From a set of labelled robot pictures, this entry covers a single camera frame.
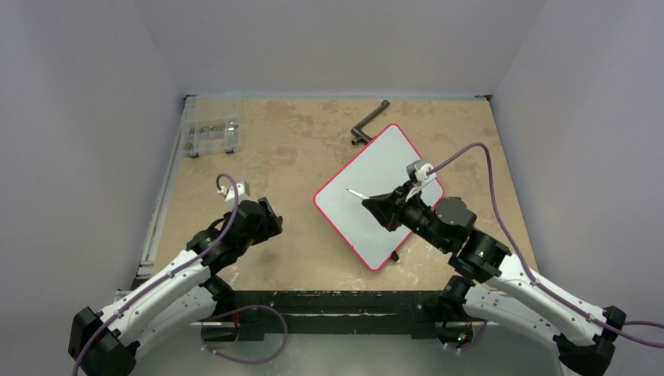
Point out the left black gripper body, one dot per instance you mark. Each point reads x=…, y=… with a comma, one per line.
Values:
x=266, y=229

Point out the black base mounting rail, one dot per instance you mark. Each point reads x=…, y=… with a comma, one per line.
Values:
x=251, y=315

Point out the black white marker pen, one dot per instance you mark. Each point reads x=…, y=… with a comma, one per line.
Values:
x=357, y=194

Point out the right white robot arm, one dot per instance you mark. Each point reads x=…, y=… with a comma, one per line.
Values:
x=492, y=284

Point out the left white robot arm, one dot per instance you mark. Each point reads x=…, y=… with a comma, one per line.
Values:
x=112, y=340

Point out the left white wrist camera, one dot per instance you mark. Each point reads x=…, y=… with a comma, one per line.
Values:
x=239, y=191

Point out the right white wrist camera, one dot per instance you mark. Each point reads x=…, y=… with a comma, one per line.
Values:
x=420, y=174

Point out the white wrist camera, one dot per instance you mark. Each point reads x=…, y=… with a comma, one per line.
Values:
x=239, y=191
x=420, y=174

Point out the clear plastic screw box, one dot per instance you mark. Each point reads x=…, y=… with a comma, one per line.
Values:
x=221, y=135

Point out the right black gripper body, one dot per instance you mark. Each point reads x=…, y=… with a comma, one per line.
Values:
x=394, y=208

